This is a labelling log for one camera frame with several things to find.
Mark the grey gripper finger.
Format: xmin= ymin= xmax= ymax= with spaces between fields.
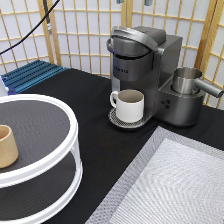
xmin=144 ymin=0 xmax=153 ymax=6

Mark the grey pod coffee machine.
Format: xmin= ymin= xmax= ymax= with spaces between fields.
xmin=107 ymin=26 xmax=205 ymax=129

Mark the white ceramic coffee mug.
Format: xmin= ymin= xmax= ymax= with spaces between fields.
xmin=110 ymin=89 xmax=144 ymax=123

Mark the wooden shoji folding screen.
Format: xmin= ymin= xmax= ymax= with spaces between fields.
xmin=0 ymin=0 xmax=224 ymax=110

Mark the steel milk frother pitcher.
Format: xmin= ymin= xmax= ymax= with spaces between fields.
xmin=172 ymin=67 xmax=224 ymax=98

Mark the grey woven placemat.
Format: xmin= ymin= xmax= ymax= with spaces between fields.
xmin=85 ymin=127 xmax=224 ymax=224

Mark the tan paper cup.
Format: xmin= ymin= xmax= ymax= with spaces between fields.
xmin=0 ymin=125 xmax=18 ymax=168

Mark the white two-tier round shelf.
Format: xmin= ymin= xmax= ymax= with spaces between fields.
xmin=0 ymin=94 xmax=83 ymax=224

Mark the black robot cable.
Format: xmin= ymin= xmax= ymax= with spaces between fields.
xmin=0 ymin=0 xmax=62 ymax=56

